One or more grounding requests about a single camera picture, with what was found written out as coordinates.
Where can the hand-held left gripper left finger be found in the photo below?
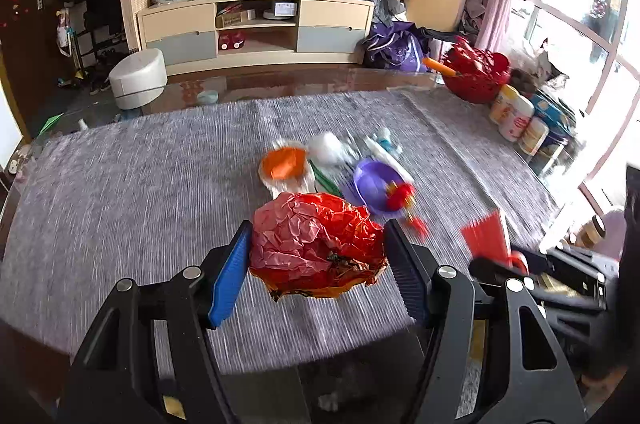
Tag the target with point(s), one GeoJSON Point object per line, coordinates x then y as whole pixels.
{"type": "Point", "coordinates": [229, 276]}

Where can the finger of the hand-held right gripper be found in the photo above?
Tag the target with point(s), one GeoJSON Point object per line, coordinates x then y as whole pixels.
{"type": "Point", "coordinates": [492, 269]}

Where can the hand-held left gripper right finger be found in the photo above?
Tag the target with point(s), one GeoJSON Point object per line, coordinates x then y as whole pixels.
{"type": "Point", "coordinates": [407, 279]}

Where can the red packet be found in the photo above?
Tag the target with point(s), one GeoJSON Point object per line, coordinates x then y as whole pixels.
{"type": "Point", "coordinates": [487, 234]}

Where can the red foil wrapper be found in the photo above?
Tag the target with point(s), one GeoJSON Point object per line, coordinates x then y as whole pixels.
{"type": "Point", "coordinates": [315, 239]}

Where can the small red ornament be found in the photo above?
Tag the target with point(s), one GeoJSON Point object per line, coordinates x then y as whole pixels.
{"type": "Point", "coordinates": [402, 196]}

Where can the purple plastic bowl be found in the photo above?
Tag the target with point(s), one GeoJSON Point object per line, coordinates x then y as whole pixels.
{"type": "Point", "coordinates": [372, 181]}

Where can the orange paper cup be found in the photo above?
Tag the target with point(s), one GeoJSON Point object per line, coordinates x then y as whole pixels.
{"type": "Point", "coordinates": [283, 164]}

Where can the grey tablecloth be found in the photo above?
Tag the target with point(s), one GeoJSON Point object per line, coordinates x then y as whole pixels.
{"type": "Point", "coordinates": [125, 204]}

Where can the green stick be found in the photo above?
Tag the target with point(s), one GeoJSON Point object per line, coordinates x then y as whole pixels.
{"type": "Point", "coordinates": [322, 179]}

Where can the small blue bottle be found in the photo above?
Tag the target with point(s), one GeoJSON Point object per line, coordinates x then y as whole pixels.
{"type": "Point", "coordinates": [385, 138]}

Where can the crumpled white tissue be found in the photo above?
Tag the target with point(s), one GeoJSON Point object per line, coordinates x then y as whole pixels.
{"type": "Point", "coordinates": [325, 148]}

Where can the blue tin can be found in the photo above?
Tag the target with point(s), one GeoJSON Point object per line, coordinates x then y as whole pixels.
{"type": "Point", "coordinates": [552, 117]}

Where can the small teal bowl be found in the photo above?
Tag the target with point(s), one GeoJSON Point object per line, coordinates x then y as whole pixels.
{"type": "Point", "coordinates": [207, 97]}

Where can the brown fluffy item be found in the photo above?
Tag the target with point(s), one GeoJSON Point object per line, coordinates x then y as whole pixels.
{"type": "Point", "coordinates": [525, 80]}

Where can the red plastic basket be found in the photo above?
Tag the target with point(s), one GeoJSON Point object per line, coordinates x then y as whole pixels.
{"type": "Point", "coordinates": [477, 74]}

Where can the white round stool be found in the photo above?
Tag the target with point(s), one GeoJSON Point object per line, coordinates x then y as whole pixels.
{"type": "Point", "coordinates": [137, 77]}

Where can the purple bag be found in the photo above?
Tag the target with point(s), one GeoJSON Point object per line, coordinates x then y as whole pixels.
{"type": "Point", "coordinates": [395, 47]}

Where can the red toy pair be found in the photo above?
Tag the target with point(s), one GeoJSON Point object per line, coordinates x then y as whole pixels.
{"type": "Point", "coordinates": [231, 40]}

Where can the small cardboard box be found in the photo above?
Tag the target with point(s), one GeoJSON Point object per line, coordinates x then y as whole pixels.
{"type": "Point", "coordinates": [235, 19]}

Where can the white round device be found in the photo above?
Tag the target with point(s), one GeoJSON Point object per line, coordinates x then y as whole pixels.
{"type": "Point", "coordinates": [280, 10]}

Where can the window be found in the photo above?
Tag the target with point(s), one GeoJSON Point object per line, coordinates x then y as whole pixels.
{"type": "Point", "coordinates": [575, 4]}

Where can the beige television cabinet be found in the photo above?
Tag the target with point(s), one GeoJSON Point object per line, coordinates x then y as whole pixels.
{"type": "Point", "coordinates": [325, 12]}

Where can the white pink hanging bag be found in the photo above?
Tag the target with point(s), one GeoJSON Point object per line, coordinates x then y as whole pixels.
{"type": "Point", "coordinates": [62, 34]}

